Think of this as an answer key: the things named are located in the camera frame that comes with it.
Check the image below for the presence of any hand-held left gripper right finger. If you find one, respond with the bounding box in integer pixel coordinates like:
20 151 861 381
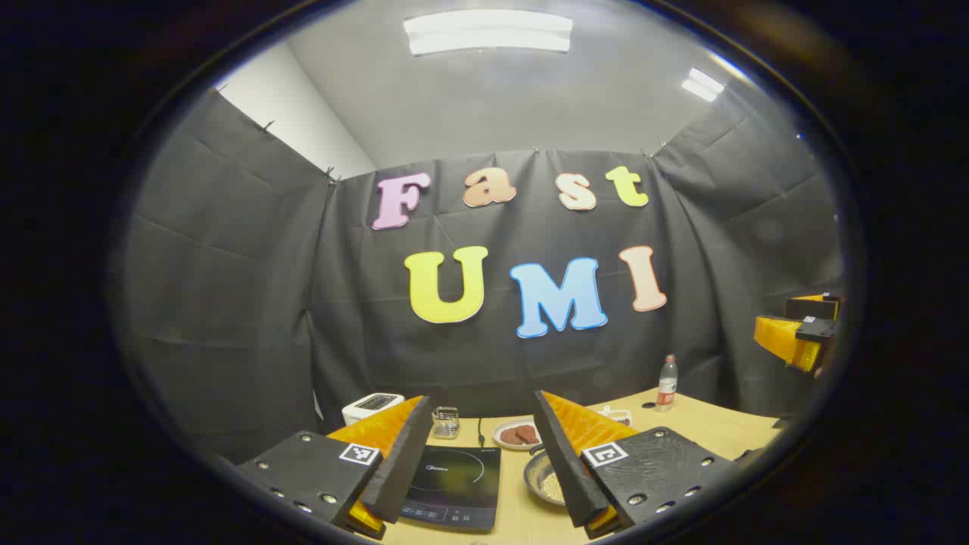
533 390 739 540

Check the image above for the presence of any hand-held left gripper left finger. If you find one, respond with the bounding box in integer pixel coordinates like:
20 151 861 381
235 395 434 540

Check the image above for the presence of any stainless steel pot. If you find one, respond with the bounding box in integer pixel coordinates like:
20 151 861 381
524 448 569 506

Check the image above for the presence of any black induction cooktop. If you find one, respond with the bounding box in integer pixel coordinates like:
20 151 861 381
397 445 502 531

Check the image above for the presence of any white toaster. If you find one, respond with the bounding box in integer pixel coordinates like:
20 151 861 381
341 393 406 426

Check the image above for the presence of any white round plate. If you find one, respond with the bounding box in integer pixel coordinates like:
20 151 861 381
493 419 543 451

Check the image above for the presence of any clear plastic water bottle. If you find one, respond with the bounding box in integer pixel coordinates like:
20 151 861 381
656 354 679 413

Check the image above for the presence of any large ceiling light panel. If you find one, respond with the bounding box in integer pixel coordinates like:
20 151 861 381
403 9 574 56

